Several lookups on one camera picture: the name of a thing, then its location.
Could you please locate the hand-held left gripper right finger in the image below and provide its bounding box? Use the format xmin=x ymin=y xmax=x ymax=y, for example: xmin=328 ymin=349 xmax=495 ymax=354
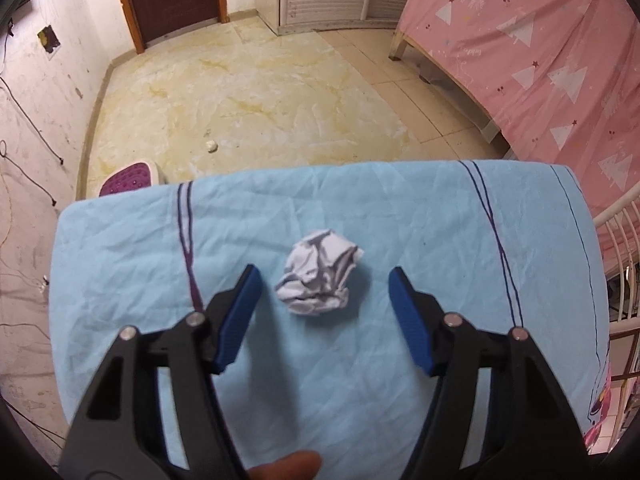
xmin=388 ymin=266 xmax=591 ymax=480

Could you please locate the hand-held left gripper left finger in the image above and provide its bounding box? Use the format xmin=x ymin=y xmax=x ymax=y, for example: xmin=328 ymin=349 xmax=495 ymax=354
xmin=59 ymin=263 xmax=264 ymax=480

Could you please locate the dark brown door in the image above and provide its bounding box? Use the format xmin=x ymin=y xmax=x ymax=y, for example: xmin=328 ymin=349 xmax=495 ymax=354
xmin=110 ymin=0 xmax=230 ymax=56

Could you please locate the white paper ball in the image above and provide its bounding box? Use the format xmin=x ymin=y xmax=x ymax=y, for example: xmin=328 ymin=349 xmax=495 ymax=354
xmin=273 ymin=229 xmax=365 ymax=317

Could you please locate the pink printed bag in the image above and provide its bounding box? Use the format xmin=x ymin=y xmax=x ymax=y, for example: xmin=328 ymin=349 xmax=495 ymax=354
xmin=582 ymin=359 xmax=614 ymax=457

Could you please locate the black wall cable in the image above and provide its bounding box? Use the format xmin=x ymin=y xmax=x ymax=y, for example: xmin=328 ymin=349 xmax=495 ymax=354
xmin=0 ymin=76 xmax=65 ymax=166
xmin=0 ymin=139 xmax=58 ymax=207

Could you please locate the light blue striped sheet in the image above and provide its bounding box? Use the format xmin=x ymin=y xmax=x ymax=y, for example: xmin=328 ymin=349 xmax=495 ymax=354
xmin=49 ymin=158 xmax=612 ymax=480

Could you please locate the person's left hand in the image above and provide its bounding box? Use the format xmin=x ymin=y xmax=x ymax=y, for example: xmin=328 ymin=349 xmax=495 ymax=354
xmin=247 ymin=450 xmax=322 ymax=480

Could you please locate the white metal rack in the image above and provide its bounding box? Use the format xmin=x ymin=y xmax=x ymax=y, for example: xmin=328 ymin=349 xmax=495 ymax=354
xmin=592 ymin=194 xmax=640 ymax=342

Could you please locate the pink tree-print bed sheet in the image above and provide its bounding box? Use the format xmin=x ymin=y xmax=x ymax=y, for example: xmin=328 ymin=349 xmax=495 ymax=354
xmin=397 ymin=0 xmax=640 ymax=252

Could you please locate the broken wall socket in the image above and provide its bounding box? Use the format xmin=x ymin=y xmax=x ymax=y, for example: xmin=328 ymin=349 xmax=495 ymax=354
xmin=37 ymin=24 xmax=62 ymax=56

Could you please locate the purple and white stool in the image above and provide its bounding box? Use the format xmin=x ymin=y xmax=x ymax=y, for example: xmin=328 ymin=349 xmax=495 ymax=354
xmin=98 ymin=158 xmax=169 ymax=199

